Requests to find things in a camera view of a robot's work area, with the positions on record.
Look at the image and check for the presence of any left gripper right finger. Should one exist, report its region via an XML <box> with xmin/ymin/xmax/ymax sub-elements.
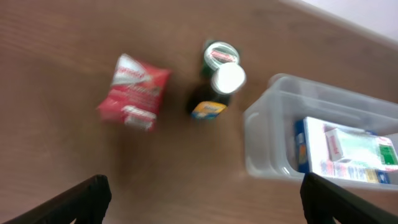
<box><xmin>300</xmin><ymin>173</ymin><xmax>397</xmax><ymax>224</ymax></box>

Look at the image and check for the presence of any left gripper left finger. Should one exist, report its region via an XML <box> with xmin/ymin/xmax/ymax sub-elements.
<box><xmin>6</xmin><ymin>174</ymin><xmax>112</xmax><ymax>224</ymax></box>

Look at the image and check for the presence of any white green medicine box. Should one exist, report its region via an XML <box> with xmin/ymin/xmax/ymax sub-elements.
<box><xmin>325</xmin><ymin>128</ymin><xmax>397</xmax><ymax>171</ymax></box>

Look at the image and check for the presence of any blue white medicine box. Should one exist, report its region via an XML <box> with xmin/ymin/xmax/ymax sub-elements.
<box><xmin>294</xmin><ymin>117</ymin><xmax>397</xmax><ymax>185</ymax></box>

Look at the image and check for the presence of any red medicine packet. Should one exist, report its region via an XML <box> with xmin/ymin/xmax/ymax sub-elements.
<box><xmin>98</xmin><ymin>54</ymin><xmax>171</xmax><ymax>131</ymax></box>

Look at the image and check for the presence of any clear plastic container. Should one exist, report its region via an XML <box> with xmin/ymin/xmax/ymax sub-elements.
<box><xmin>244</xmin><ymin>74</ymin><xmax>397</xmax><ymax>190</ymax></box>

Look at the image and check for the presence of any dark bottle white cap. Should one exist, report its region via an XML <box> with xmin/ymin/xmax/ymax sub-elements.
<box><xmin>186</xmin><ymin>62</ymin><xmax>246</xmax><ymax>119</ymax></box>

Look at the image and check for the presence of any dark green square box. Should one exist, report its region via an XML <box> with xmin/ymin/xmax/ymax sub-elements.
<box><xmin>201</xmin><ymin>40</ymin><xmax>241</xmax><ymax>78</ymax></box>

